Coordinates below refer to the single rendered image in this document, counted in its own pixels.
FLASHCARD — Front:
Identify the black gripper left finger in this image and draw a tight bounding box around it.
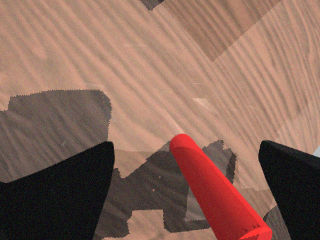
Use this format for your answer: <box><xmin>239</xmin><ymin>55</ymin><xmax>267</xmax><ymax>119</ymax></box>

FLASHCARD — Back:
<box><xmin>0</xmin><ymin>141</ymin><xmax>115</xmax><ymax>240</ymax></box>

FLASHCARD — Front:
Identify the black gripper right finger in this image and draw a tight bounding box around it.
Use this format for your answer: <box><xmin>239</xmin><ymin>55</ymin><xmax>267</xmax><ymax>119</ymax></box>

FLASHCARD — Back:
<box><xmin>259</xmin><ymin>140</ymin><xmax>320</xmax><ymax>240</ymax></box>

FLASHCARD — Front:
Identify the red peg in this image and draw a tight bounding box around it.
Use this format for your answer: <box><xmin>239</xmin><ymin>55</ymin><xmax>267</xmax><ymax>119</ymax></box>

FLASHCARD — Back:
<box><xmin>169</xmin><ymin>133</ymin><xmax>272</xmax><ymax>240</ymax></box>

